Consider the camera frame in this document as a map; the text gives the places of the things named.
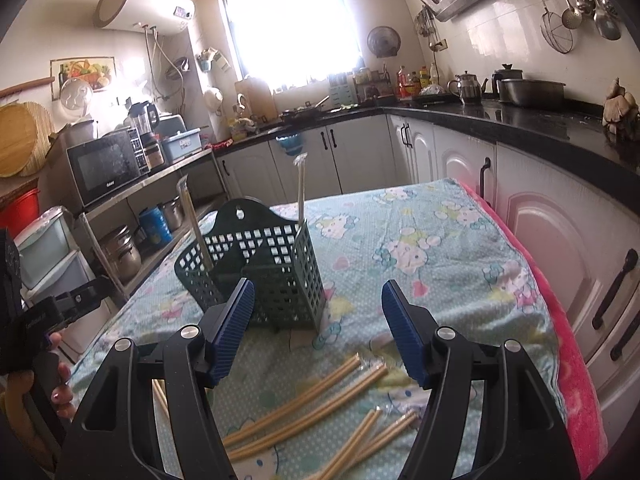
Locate blue storage box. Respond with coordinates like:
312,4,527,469
162,128,203,165

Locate black microwave oven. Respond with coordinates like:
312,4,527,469
66,128,149,210

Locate black cooking pot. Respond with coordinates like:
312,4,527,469
491,64,565,110

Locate chopstick pair eight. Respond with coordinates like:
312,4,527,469
152,379,169,419

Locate round bamboo tray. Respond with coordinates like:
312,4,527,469
0,102,54,178

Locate blender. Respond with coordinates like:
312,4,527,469
128,101,165,172

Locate chopstick pair three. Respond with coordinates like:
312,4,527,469
228,363,388,463

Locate chopstick pair five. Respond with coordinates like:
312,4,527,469
294,153,308,229

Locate steel pots on shelf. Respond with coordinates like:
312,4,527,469
99,224,142,283

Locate green plastic utensil basket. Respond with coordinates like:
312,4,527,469
175,198,326,330

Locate black frying pan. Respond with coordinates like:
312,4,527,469
280,96,330,124

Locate dried mushrooms pile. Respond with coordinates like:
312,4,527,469
602,78,639,144

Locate chopstick pair two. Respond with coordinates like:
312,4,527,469
309,411,418,479

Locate Hello Kitty tablecloth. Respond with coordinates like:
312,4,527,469
67,176,569,480

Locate chopstick pair four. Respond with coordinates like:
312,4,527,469
222,353,361,446

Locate plastic drawer cabinet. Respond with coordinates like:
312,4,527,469
15,206,113,364

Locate wire skimmer ladle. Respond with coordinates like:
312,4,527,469
540,0,574,54

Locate wall fan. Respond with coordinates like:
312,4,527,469
367,26,401,58

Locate red plastic basin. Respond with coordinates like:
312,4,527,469
0,188,39,238

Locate blue canister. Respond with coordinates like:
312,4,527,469
139,206,172,247

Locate steel kettle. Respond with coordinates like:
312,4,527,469
447,72,488,105

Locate chopstick pair six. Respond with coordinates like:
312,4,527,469
177,176,214,272

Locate white water heater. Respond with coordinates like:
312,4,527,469
93,0,195,36

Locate chopstick pair one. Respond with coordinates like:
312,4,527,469
317,408,382,480

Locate person's left hand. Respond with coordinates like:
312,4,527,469
51,361,76,420

